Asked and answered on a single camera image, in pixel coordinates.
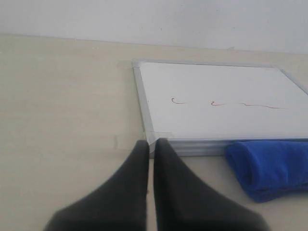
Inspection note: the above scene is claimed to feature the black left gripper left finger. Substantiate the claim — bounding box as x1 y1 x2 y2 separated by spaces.
45 140 149 231

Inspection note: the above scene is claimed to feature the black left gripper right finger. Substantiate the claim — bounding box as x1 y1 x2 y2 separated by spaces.
154 139 270 231

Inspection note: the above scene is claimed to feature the blue cloth eraser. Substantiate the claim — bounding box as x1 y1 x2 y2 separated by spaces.
225 141 308 203

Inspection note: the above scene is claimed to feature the aluminium framed whiteboard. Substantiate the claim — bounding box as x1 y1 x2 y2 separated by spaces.
132 59 308 156

